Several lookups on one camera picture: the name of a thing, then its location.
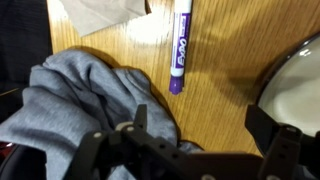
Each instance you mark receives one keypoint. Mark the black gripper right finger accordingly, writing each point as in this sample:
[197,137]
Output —
[276,143]

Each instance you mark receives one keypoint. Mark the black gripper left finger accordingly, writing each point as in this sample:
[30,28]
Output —
[140,153]

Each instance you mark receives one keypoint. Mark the purple Expo marker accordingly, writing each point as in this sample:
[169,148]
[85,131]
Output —
[180,50]

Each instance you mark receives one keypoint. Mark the black bowl cream inside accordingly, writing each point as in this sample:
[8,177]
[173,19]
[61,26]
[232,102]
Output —
[296,93]

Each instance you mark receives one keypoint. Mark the grey fabric hoodie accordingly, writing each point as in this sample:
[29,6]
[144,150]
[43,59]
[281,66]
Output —
[73,96]

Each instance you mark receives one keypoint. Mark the brown paper napkin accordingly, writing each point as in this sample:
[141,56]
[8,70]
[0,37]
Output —
[100,13]

